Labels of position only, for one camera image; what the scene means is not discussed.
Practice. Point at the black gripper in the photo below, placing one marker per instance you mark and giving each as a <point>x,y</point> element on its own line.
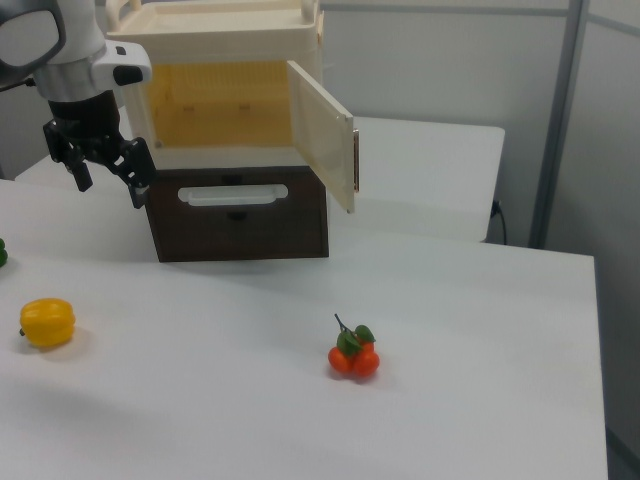
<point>82,122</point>

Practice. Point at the cream cabinet door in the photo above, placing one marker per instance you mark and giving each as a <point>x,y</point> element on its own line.
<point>322,135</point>

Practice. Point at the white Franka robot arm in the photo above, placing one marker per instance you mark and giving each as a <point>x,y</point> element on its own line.
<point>75,45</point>

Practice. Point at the cream plastic cabinet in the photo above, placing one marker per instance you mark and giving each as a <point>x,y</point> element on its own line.
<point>220,45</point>

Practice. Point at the green bell pepper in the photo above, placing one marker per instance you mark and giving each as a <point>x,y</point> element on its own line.
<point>2,252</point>

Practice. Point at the dark brown wooden drawer box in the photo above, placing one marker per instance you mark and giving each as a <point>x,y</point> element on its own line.
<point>240,235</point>

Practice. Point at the yellow bell pepper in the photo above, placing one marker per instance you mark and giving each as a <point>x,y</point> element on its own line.
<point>47,322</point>

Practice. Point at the orange tomato cluster with leaves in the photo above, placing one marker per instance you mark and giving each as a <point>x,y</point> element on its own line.
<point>355,357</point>

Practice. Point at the grey partition post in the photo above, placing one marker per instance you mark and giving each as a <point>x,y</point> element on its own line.
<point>557,120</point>

